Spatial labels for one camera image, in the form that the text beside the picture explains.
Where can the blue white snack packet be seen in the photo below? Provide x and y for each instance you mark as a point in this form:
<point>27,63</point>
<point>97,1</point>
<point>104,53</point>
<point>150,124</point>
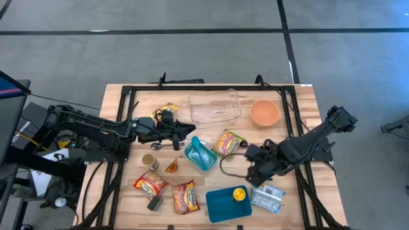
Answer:
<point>267,198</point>

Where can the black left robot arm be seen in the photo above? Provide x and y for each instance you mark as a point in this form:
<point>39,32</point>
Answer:
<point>89,126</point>

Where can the teal plate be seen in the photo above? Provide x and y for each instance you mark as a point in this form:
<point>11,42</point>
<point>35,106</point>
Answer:
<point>196,142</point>

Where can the black bracket bar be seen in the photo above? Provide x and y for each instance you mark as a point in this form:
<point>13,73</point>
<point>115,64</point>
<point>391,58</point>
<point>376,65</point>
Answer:
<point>163,80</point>

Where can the black sponge block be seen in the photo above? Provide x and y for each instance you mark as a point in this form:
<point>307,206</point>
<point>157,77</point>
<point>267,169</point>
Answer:
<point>155,203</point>

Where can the large teal tray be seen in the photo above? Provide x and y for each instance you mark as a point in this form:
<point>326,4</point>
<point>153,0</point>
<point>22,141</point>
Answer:
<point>220,206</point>

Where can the dark bottle with yellow cap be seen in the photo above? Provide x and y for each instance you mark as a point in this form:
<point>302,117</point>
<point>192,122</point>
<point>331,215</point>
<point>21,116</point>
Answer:
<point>239,194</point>

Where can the black equipment stand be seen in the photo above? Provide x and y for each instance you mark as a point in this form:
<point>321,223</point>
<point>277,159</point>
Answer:
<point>48,166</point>

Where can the silver metal spoon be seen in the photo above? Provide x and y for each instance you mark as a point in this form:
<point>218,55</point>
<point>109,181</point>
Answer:
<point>156,146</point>

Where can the white paper sheet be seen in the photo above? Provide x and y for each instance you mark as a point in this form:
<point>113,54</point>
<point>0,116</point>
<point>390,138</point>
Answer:
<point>41,185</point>

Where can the black box with white print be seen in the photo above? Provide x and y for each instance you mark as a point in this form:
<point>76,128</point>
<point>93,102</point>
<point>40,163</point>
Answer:
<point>32,118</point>

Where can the bottle with white cap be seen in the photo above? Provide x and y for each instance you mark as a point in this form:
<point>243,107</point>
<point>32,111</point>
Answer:
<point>60,202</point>

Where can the orange bowl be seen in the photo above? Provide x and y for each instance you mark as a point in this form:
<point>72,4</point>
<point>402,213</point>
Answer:
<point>265,112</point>

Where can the red yellow ramen packet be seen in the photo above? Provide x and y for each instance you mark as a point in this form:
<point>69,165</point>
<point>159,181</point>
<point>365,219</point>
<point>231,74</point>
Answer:
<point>150,185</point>
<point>185,198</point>

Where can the brown taco seasoning packet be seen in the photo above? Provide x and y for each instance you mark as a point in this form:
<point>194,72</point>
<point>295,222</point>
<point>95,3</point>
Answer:
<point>172,166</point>

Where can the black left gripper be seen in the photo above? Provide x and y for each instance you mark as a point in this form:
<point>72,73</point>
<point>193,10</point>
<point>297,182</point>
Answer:
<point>156,129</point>

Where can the black computer monitor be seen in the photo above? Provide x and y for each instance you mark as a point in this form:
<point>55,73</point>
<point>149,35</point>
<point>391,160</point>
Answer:
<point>9,111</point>

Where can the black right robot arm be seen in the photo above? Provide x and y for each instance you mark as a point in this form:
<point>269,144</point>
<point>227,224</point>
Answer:
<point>306,140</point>

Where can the small teal container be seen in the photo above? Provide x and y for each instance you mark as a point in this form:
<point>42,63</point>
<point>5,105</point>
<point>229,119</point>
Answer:
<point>209,159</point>

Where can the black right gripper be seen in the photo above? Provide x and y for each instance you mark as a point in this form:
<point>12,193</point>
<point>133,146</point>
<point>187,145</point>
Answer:
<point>268,155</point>

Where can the clear plastic container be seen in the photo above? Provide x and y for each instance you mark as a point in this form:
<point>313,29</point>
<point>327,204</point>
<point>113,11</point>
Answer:
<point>223,105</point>

